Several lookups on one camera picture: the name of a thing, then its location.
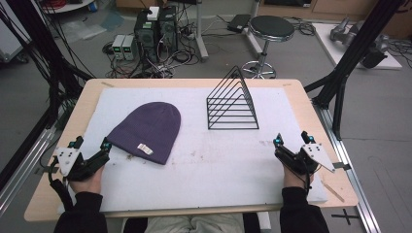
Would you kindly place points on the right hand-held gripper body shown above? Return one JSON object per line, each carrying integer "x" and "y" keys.
{"x": 303, "y": 158}

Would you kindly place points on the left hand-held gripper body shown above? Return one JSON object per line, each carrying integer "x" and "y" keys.
{"x": 75, "y": 161}

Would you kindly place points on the purple knit beanie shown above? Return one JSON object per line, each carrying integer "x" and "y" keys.
{"x": 147, "y": 131}

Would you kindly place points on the person's right hand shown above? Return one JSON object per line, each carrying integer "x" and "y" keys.
{"x": 295, "y": 180}

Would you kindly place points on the person's left hand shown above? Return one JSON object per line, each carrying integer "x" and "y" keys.
{"x": 86, "y": 182}

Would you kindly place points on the white foam mat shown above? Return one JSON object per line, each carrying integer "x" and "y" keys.
{"x": 200, "y": 149}

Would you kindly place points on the white floor platform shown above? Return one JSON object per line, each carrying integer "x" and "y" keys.
{"x": 333, "y": 48}

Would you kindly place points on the grey power supply unit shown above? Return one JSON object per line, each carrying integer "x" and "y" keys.
{"x": 118, "y": 47}
{"x": 129, "y": 47}

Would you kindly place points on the black round stool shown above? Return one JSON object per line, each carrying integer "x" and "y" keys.
{"x": 267, "y": 42}

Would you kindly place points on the black computer tower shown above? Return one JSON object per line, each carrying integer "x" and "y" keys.
{"x": 146, "y": 37}
{"x": 168, "y": 30}

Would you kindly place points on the person's legs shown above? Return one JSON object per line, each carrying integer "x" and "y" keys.
{"x": 194, "y": 224}

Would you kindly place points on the black flat box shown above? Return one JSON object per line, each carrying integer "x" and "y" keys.
{"x": 239, "y": 22}

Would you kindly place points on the grey desk leg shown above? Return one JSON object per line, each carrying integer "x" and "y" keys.
{"x": 200, "y": 30}

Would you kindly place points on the white box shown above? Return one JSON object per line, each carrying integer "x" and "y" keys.
{"x": 153, "y": 13}

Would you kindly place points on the aluminium rail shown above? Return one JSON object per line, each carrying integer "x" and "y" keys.
{"x": 24, "y": 168}
{"x": 348, "y": 168}

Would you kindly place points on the black metal frame stand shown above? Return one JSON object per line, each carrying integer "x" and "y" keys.
{"x": 42, "y": 64}
{"x": 350, "y": 64}

